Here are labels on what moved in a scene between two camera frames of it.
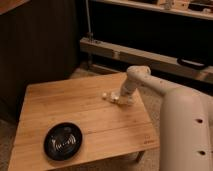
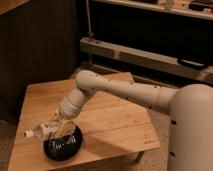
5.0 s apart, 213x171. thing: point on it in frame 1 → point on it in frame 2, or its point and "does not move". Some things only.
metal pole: x=88 y=20 does not move
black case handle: x=192 y=63 does not move
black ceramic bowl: x=63 y=141 does not move
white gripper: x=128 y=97 → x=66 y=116
